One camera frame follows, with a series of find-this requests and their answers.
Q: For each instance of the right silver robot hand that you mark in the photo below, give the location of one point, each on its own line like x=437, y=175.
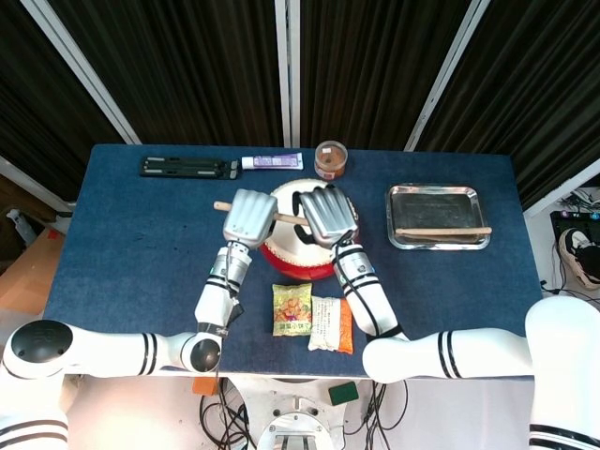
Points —
x=330, y=215

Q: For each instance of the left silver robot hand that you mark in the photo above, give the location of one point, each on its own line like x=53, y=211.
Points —
x=250, y=218

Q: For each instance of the wooden drumstick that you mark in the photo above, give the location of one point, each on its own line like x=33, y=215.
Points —
x=440, y=230
x=290, y=219

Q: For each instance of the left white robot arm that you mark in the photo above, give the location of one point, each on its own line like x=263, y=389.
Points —
x=108, y=347

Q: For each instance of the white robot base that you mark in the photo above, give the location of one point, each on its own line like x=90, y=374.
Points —
x=293, y=422

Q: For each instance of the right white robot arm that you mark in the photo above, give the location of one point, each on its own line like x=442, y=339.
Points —
x=469, y=351

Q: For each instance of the red drum white skin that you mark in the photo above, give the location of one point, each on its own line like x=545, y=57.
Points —
x=290, y=269

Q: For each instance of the steel rectangular tray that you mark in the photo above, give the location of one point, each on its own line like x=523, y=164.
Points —
x=436, y=206

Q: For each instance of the clear jar brown contents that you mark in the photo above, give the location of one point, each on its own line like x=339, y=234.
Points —
x=331, y=160

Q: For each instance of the white purple toothpaste tube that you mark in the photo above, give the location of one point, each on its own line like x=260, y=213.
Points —
x=272, y=162

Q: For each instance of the black flat case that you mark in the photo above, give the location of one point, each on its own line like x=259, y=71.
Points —
x=187, y=167

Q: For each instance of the green biscuit snack packet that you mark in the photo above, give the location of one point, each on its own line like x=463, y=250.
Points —
x=292, y=309

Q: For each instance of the white orange snack packet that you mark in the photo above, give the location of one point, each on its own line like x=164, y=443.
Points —
x=328, y=323

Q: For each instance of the blue table cloth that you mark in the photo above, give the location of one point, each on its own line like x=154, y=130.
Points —
x=140, y=258

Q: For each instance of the black pleated curtain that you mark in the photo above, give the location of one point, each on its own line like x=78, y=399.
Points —
x=370, y=70
x=28, y=94
x=539, y=84
x=187, y=70

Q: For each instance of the orange block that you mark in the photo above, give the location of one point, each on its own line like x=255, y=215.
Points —
x=206, y=386

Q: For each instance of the green sponge block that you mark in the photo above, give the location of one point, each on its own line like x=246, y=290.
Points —
x=343, y=393

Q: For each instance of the cardboard box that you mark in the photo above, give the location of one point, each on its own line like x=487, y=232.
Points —
x=33, y=276

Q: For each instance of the black electronic device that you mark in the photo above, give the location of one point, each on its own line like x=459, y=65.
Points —
x=574, y=220

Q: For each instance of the white black sneaker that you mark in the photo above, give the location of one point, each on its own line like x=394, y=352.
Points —
x=579, y=253

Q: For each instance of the white frame post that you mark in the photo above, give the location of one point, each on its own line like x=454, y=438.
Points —
x=562, y=190
x=287, y=70
x=82, y=70
x=447, y=70
x=28, y=180

